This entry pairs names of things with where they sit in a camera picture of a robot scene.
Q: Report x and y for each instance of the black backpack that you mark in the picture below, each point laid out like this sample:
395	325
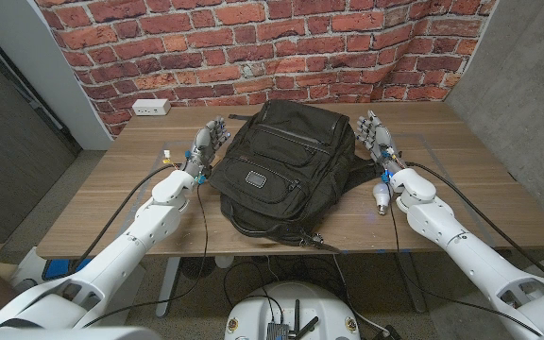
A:
291	160

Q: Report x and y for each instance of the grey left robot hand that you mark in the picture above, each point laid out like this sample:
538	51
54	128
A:
203	146

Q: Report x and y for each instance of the grey table leg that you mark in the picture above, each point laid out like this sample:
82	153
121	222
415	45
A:
413	283

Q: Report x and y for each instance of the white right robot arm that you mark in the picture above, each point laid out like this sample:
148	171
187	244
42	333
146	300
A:
465	245

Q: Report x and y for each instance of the red brick print backdrop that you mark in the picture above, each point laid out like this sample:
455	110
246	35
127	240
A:
253	47

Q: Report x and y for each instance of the small grey computer box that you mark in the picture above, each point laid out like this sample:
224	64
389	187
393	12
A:
277	331

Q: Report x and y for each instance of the black tilted antenna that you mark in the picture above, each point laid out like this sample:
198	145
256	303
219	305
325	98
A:
309	327

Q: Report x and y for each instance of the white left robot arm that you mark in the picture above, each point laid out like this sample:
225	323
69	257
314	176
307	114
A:
125	245

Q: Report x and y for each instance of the black straight antenna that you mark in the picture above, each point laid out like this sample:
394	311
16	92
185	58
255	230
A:
296	316

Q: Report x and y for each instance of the white light bulb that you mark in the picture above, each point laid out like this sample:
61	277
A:
380	193

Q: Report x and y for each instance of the blue foot pad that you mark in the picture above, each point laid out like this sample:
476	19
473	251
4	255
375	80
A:
57	269
79	267

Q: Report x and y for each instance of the white table leg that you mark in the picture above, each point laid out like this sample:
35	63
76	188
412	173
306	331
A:
168	288

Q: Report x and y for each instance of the white power strip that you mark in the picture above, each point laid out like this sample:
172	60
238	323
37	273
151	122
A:
151	107

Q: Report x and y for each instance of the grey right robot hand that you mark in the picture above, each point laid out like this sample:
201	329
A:
381	141

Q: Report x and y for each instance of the black round floor object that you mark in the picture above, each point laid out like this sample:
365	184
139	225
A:
197	268

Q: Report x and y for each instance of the dark grey door panel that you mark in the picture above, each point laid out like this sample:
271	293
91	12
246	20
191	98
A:
7	141

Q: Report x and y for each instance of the white robot torso base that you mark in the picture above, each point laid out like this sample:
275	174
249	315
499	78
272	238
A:
291	302

